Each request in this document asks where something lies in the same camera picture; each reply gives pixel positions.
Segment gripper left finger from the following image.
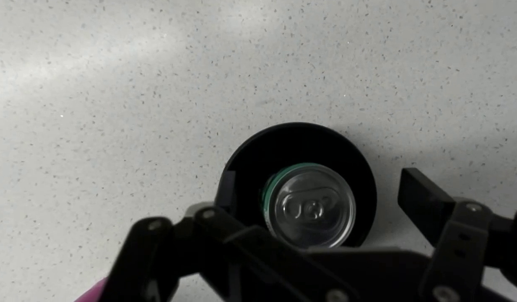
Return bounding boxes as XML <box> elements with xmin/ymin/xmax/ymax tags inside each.
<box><xmin>97</xmin><ymin>170</ymin><xmax>356</xmax><ymax>302</ymax></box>

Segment green can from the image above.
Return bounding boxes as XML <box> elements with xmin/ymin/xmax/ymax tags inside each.
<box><xmin>261</xmin><ymin>162</ymin><xmax>357</xmax><ymax>249</ymax></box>

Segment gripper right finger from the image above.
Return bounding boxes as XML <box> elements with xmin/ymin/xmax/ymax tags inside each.
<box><xmin>397</xmin><ymin>167</ymin><xmax>517</xmax><ymax>302</ymax></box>

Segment pink object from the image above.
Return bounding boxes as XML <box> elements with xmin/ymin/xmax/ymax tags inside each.
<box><xmin>73</xmin><ymin>276</ymin><xmax>109</xmax><ymax>302</ymax></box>

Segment black bowl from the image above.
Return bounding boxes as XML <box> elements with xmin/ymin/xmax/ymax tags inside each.
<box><xmin>216</xmin><ymin>122</ymin><xmax>378</xmax><ymax>252</ymax></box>

